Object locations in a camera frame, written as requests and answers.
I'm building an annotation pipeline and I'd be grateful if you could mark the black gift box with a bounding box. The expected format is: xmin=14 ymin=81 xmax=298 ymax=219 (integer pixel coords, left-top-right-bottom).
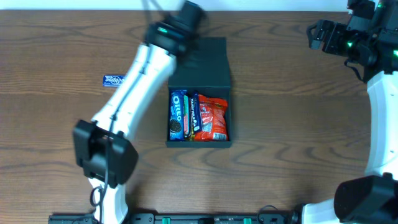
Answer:
xmin=165 ymin=37 xmax=234 ymax=148

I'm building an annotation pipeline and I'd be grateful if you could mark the dairy milk chocolate bar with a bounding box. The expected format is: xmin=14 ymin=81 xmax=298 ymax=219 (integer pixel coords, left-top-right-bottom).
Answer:
xmin=190 ymin=92 xmax=203 ymax=134

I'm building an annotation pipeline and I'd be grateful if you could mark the green red candy bar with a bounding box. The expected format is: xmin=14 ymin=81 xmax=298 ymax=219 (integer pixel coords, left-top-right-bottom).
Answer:
xmin=183 ymin=95 xmax=192 ymax=139

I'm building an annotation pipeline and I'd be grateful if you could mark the blue eclipse mints tin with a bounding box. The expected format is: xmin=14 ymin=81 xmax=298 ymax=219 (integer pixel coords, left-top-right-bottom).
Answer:
xmin=103 ymin=75 xmax=125 ymax=87

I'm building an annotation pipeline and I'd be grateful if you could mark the red snack packet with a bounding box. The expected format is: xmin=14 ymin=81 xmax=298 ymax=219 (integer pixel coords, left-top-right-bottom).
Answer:
xmin=194 ymin=94 xmax=228 ymax=141

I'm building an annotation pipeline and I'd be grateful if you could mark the blue oreo cookie pack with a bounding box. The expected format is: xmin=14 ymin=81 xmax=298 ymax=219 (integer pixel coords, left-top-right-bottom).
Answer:
xmin=169 ymin=90 xmax=187 ymax=141

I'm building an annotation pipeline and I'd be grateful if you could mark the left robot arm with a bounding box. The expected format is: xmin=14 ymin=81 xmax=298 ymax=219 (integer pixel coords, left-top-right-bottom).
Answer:
xmin=73 ymin=1 xmax=204 ymax=223

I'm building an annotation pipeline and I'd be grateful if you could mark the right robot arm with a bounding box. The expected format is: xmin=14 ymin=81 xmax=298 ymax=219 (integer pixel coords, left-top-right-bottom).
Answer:
xmin=290 ymin=0 xmax=397 ymax=223

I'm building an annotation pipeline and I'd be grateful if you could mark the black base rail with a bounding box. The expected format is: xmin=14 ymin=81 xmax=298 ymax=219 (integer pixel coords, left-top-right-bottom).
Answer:
xmin=48 ymin=212 xmax=299 ymax=224

